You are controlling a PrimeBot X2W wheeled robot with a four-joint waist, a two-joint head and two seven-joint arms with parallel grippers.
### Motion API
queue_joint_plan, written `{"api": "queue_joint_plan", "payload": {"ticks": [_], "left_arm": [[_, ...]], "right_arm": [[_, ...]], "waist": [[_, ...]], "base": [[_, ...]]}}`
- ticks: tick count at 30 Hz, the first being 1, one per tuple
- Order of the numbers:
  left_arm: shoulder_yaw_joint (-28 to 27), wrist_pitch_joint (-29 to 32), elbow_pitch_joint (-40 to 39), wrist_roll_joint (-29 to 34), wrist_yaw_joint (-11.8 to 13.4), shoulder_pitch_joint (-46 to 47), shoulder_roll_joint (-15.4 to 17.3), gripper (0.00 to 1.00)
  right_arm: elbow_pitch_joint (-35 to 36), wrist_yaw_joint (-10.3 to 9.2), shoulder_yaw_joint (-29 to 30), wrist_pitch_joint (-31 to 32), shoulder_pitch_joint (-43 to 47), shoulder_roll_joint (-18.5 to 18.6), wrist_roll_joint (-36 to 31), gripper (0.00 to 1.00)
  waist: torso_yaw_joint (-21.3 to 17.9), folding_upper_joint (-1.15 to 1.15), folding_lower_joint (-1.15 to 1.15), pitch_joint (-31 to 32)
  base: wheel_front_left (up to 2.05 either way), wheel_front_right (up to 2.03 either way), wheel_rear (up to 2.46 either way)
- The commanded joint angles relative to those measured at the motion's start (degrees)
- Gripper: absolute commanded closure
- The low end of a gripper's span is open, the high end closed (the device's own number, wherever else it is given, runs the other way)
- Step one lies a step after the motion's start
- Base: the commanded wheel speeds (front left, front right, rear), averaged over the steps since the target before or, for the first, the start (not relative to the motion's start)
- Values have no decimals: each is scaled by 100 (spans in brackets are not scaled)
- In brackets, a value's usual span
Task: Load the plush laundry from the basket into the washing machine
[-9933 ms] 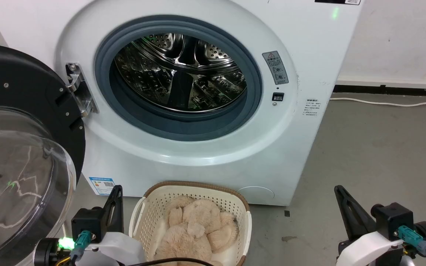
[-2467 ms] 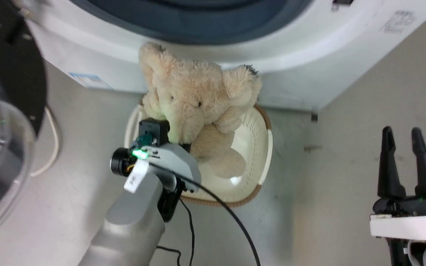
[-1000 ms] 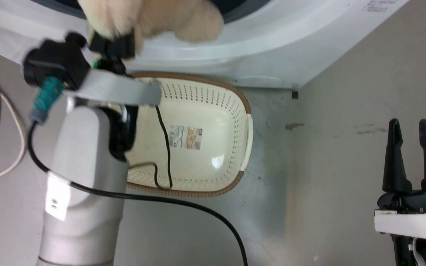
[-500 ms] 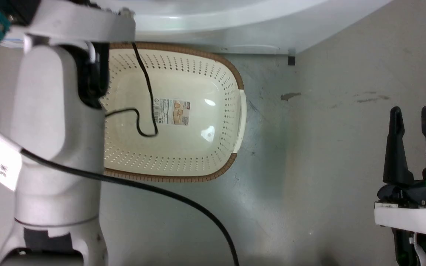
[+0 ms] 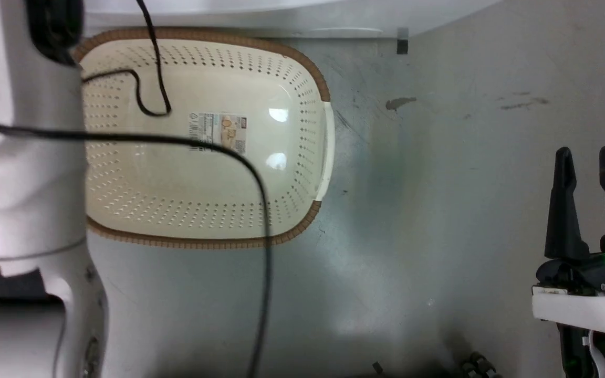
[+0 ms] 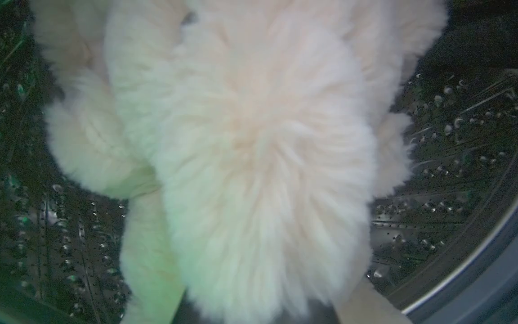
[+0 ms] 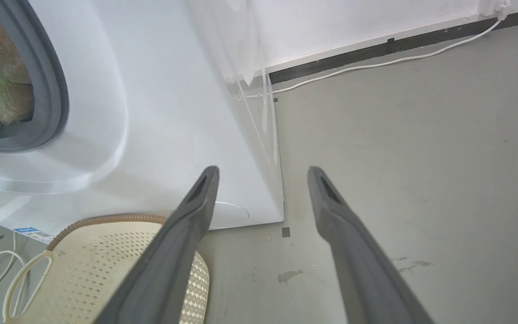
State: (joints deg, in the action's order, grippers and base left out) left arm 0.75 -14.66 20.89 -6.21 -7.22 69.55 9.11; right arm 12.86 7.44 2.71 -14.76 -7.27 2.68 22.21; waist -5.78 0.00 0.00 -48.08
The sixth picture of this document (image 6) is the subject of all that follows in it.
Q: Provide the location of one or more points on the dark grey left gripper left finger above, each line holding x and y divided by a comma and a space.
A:
188, 315

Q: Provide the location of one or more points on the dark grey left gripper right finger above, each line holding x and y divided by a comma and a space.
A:
324, 315

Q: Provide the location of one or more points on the white fluffy plush toy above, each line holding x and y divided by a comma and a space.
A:
259, 148

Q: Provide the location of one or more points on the grey washing machine door seal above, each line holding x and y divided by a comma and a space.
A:
502, 279

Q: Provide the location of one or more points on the perforated steel washing machine drum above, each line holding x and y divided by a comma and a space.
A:
457, 180

